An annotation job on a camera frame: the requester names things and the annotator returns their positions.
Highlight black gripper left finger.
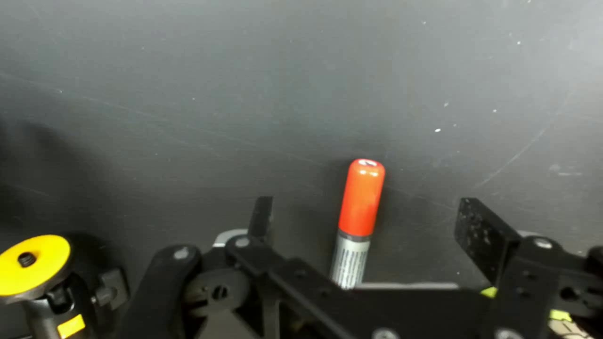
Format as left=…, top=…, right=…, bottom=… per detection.
left=249, top=197, right=274, bottom=240

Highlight orange capped grey pen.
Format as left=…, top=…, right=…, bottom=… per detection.
left=330, top=159, right=387, bottom=289

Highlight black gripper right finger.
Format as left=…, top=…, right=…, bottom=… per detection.
left=455, top=199, right=523, bottom=285

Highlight yellow topped ball head mount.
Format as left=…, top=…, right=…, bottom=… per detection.
left=0, top=234, right=131, bottom=339

